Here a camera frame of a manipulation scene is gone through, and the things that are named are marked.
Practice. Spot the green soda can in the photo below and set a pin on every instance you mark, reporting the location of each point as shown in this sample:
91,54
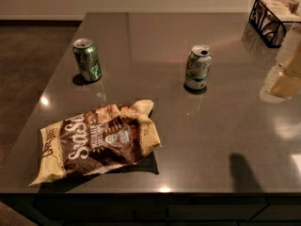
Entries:
86,56

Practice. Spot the black wire napkin holder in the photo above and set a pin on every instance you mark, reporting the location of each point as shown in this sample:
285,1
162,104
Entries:
270,28

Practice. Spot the white napkins stack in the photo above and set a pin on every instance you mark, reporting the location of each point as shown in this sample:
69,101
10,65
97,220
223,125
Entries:
285,10

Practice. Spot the white 7up can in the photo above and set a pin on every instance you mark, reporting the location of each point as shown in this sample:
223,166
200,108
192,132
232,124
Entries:
197,67

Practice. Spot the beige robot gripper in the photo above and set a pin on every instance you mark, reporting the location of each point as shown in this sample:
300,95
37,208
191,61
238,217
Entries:
289,79

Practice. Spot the brown yellow chip bag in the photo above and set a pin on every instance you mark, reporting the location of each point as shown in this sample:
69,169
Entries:
97,141

